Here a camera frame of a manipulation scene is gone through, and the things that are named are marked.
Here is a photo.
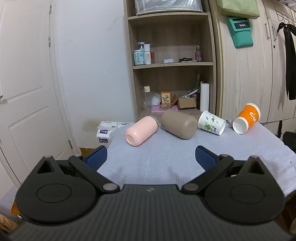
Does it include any wooden bookshelf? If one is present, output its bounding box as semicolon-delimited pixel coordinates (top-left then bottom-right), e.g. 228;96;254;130
123;1;217;120

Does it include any white small cup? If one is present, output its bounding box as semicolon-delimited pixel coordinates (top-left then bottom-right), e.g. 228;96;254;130
152;93;161;106

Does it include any teal hanging pouch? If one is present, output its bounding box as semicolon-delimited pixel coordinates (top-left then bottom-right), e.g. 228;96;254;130
227;17;253;49

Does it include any white tube bottle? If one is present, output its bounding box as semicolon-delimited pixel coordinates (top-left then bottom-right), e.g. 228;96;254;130
144;44;152;65

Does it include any pink tumbler cup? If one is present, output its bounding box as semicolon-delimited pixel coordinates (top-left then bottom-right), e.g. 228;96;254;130
125;115;159;147

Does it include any tissue pack stack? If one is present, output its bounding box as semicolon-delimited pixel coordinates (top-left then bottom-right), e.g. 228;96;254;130
96;121;134;147

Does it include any floral wooden box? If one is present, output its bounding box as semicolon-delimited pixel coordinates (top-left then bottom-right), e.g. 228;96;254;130
161;91;171;108

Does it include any white door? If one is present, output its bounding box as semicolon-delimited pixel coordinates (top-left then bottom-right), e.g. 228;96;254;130
1;1;76;186

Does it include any white floral paper cup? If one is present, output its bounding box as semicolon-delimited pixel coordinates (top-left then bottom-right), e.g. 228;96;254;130
198;110;226;136

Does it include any green paper bag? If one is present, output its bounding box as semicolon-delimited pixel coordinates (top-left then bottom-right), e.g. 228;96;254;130
216;0;260;19

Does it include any orange paper cup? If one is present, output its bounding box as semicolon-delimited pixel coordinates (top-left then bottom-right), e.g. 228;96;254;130
232;103;261;135

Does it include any wooden wardrobe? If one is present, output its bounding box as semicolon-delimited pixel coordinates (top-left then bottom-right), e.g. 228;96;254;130
209;1;295;134

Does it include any light grey patterned tablecloth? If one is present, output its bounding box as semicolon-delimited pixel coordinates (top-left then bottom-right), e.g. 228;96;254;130
94;123;295;196

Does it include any pink small bottle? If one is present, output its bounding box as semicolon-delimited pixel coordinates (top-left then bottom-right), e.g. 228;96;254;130
195;45;203;62

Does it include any pink flat box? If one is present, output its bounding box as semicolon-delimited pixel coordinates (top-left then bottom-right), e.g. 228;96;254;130
151;105;178;113

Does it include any taupe tumbler cup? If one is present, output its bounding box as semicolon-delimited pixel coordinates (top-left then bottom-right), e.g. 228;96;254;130
161;109;198;140

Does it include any clear bottle beige cap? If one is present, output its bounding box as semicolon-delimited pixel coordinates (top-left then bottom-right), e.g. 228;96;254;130
142;85;152;110

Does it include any white paper roll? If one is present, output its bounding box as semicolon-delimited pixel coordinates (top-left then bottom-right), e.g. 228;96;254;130
200;83;210;111

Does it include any small cardboard box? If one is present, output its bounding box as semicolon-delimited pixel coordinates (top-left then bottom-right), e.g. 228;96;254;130
171;95;197;109

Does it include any teal labelled bottle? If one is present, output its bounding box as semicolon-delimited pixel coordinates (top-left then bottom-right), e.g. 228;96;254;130
133;42;145;66

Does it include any plastic wrapped bin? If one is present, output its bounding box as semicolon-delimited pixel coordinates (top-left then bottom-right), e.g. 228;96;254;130
134;0;203;15

